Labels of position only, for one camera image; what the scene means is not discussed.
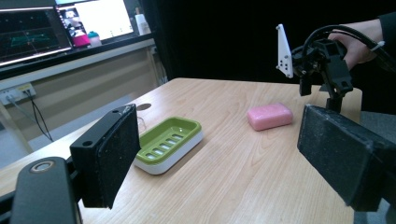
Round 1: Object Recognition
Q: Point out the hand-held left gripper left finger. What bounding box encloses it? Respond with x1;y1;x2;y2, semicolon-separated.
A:
69;104;141;210

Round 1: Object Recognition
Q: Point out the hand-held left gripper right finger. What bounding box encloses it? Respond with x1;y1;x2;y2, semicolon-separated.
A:
296;104;396;213

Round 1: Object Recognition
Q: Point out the pink soap bar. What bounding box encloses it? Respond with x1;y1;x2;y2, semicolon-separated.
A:
246;103;294;132

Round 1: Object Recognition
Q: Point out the green and white soap dish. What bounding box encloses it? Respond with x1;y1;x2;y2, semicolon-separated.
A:
133;116;204;175

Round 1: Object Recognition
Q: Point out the black edged background desk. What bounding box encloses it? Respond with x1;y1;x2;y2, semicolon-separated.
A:
0;32;157;91

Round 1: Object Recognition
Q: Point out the black curtain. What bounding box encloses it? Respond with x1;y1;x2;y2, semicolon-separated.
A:
139;0;396;86

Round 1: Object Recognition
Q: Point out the teal lid bottle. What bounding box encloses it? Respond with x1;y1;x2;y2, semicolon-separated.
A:
87;30;103;48

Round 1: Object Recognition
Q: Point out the pink cup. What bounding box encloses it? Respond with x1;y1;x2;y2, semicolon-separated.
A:
72;33;92;49

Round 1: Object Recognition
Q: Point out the white bottle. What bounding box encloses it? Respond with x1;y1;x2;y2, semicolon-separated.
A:
134;12;152;36

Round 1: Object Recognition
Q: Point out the bright screen monitor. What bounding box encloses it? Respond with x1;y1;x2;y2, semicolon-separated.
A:
55;0;138;44

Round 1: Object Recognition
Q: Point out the dark screen monitor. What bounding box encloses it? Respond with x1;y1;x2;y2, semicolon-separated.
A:
0;6;73;68

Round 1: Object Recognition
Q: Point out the black power cable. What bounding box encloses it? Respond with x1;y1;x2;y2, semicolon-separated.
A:
25;90;54;143

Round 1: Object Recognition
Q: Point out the grey power cable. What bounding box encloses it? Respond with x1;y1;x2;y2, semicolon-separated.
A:
6;95;35;126

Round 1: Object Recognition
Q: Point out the white wall socket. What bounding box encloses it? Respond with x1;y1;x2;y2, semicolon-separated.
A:
0;82;37;105

